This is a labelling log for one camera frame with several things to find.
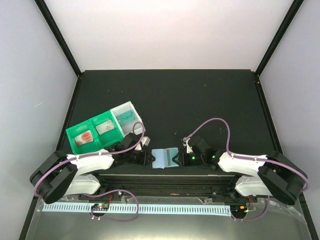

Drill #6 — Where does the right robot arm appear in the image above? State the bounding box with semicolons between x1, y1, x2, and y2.
171;136;309;206

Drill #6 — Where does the white card in green bin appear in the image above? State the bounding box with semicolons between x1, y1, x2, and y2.
95;119;115;135

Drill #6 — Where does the left circuit board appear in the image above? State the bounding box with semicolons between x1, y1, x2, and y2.
91;203;109;211

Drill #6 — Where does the left black frame post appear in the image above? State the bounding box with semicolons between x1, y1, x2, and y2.
34;0;82;77

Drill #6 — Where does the teal card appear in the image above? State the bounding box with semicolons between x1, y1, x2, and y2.
164;147;179;168
116;110;136;126

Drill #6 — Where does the white translucent bin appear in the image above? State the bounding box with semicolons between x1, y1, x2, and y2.
110;101;143;137

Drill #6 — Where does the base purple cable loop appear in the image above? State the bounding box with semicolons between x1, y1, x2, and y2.
84;188;141;223
231;196;271;223

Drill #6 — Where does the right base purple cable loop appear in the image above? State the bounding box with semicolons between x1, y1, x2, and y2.
231;196;271;223

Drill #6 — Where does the right black frame post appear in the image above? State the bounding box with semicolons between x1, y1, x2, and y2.
255;0;304;77

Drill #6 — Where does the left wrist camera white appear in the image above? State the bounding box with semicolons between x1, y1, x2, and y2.
135;136;151;151

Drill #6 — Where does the teal card in white bin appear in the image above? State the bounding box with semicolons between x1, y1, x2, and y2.
116;110;136;126

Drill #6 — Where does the green plastic bin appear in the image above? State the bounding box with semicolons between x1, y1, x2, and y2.
66;110;124;155

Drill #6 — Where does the right circuit board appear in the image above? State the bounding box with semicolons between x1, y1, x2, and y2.
230;204;251;213

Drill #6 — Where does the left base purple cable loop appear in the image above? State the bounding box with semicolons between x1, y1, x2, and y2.
84;188;141;223

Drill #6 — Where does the circuit board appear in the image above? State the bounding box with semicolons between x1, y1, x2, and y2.
91;203;109;211
230;204;251;213

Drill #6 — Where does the black frame post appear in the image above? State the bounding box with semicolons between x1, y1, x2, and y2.
34;0;82;77
255;0;304;77

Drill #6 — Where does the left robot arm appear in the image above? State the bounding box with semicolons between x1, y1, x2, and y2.
29;132;155;204

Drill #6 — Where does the white slotted cable duct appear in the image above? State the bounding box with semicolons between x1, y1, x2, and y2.
41;202;231;217

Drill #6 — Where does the black aluminium rail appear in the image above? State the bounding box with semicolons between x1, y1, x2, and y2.
101;174;235;197

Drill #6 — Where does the red white card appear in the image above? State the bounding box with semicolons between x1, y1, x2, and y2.
73;130;95;147

